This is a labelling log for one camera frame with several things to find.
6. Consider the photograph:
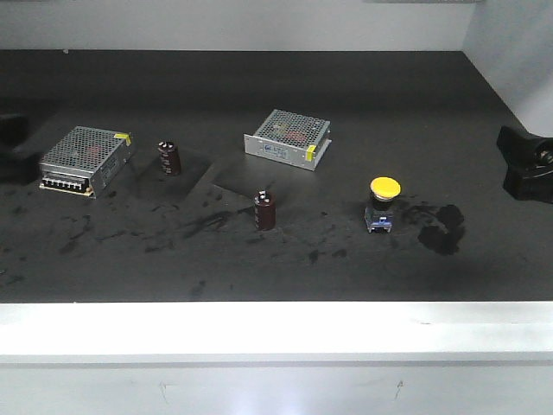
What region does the large metal mesh power supply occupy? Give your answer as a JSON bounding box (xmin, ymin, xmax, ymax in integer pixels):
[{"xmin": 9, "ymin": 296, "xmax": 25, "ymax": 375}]
[{"xmin": 39, "ymin": 126, "xmax": 135, "ymax": 199}]

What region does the rear dark brown capacitor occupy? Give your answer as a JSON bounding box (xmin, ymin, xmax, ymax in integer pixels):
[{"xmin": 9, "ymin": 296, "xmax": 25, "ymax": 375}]
[{"xmin": 157, "ymin": 141, "xmax": 181, "ymax": 176}]

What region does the front dark brown capacitor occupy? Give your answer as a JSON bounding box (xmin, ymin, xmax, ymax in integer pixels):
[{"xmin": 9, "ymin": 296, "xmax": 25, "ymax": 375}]
[{"xmin": 253, "ymin": 190, "xmax": 276, "ymax": 231}]

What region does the yellow mushroom push button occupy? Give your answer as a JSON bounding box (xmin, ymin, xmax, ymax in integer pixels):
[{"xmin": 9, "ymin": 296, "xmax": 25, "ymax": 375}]
[{"xmin": 364, "ymin": 176, "xmax": 402, "ymax": 233}]

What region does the small metal mesh power supply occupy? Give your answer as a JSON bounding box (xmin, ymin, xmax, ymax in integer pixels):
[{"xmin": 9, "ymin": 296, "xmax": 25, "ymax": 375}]
[{"xmin": 244, "ymin": 109, "xmax": 332, "ymax": 171}]

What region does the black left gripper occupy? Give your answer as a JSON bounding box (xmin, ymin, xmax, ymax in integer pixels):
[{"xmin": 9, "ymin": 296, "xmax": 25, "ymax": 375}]
[{"xmin": 1, "ymin": 113, "xmax": 41, "ymax": 184}]

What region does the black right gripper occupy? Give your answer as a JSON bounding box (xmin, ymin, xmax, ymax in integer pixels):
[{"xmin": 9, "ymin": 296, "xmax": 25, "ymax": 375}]
[{"xmin": 497, "ymin": 125, "xmax": 552, "ymax": 200}]

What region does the dark brown capacitor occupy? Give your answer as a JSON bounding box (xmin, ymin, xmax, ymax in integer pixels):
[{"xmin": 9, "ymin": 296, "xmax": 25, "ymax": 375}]
[
  {"xmin": 157, "ymin": 141, "xmax": 181, "ymax": 176},
  {"xmin": 253, "ymin": 190, "xmax": 276, "ymax": 231}
]

